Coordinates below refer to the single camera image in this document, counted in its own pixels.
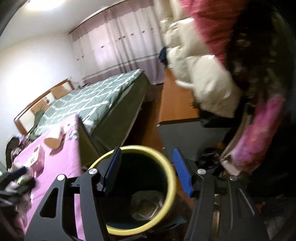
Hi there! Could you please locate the red dotted quilted jacket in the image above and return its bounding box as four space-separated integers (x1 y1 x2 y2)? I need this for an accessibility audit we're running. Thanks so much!
180 0 248 66

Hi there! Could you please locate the bed with green quilt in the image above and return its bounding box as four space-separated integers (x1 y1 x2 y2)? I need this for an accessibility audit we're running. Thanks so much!
32 69 150 155

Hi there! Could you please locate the black jacket on nightstand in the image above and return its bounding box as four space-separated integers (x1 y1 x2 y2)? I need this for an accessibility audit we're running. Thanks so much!
6 137 23 170

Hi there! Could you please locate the wooden headboard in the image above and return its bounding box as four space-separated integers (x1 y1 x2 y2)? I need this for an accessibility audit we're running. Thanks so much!
14 79 74 136

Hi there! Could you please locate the pink strawberry milk carton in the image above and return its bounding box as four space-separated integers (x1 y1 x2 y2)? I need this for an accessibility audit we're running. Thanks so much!
29 145 45 173

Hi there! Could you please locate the cream puffer jacket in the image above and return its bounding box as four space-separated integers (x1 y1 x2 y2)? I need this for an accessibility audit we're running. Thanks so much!
160 18 241 118

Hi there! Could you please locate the pink floral hanging garment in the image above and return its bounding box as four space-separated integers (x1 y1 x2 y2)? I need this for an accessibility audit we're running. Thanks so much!
220 94 285 176

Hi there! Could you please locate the yellow rimmed trash bin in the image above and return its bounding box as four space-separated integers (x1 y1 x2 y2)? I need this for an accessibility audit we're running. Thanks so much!
87 145 178 236

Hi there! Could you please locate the clothes pile on cabinet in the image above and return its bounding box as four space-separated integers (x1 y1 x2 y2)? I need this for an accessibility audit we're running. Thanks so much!
158 47 169 66

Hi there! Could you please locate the pink white curtain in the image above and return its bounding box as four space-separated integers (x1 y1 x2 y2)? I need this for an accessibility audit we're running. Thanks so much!
69 1 165 84

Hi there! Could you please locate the white paper cup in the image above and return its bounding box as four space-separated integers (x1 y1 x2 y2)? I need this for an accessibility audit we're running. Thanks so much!
44 126 65 150

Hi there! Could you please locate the wooden tv cabinet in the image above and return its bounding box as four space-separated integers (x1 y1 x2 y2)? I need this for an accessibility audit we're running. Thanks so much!
157 68 229 161

